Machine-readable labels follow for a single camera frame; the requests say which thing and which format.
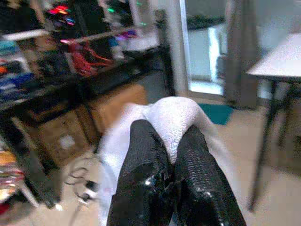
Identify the glass door with white frame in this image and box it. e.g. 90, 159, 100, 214
180, 0, 230, 96

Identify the brown cardboard box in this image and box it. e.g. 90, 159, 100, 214
28, 84, 149, 163

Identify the black cluttered workbench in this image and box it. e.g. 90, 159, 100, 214
0, 23, 174, 208

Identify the teal floor mat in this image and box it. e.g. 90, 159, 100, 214
198, 103, 233, 126

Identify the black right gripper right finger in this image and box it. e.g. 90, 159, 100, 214
173, 126, 247, 226

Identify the red cable bundle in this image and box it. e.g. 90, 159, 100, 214
67, 42, 111, 77

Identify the white shelf with colourful items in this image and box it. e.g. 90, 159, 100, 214
0, 30, 51, 210

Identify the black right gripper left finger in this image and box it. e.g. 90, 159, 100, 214
107, 119, 176, 226

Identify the grey curtain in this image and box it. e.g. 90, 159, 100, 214
224, 0, 258, 108

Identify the black cable on floor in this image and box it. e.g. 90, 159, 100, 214
65, 162, 101, 205

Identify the white table with black legs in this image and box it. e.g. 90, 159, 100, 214
245, 32, 301, 212

